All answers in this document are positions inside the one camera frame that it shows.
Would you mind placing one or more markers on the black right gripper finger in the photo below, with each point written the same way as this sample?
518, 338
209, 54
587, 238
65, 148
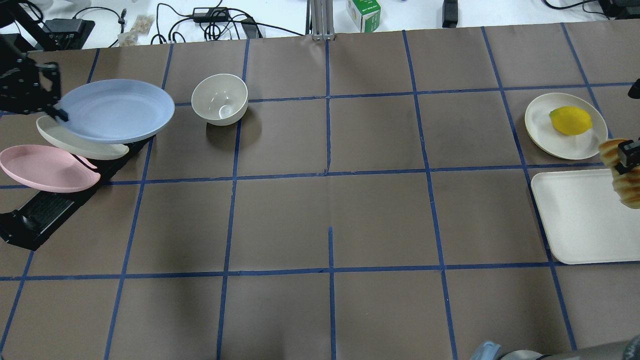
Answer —
634, 90
629, 156

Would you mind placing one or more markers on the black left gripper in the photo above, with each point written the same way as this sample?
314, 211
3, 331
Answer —
20, 91

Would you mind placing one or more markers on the striped bread roll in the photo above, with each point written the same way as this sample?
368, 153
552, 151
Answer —
626, 186

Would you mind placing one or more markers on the light blue round plate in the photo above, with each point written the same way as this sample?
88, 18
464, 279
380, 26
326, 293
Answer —
116, 111

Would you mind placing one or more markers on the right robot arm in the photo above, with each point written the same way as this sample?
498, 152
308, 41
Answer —
620, 350

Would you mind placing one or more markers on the cream round plate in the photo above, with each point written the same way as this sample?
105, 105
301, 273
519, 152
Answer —
60, 137

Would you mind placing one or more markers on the pink round plate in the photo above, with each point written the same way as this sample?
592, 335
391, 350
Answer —
47, 168

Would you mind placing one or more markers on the cream plate with lemon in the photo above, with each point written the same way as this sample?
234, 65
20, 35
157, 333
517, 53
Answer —
540, 127

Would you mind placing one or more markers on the black plate rack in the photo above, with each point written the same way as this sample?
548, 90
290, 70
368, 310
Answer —
31, 225

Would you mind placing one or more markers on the yellow lemon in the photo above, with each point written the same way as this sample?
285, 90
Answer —
570, 120

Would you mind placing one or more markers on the black device box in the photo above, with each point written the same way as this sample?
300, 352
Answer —
70, 33

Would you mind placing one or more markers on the white rectangular tray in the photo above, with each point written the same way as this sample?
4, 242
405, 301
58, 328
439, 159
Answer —
583, 218

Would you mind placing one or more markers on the cream bowl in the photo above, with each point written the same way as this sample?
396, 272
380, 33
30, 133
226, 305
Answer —
221, 99

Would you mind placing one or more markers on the black power brick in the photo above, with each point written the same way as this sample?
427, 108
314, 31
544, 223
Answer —
449, 14

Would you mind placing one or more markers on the green white carton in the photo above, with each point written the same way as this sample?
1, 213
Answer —
366, 14

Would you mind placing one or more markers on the black adapter with cable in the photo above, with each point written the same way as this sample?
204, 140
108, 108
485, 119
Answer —
210, 15

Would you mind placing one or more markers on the aluminium frame post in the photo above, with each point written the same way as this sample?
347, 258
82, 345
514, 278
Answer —
320, 20

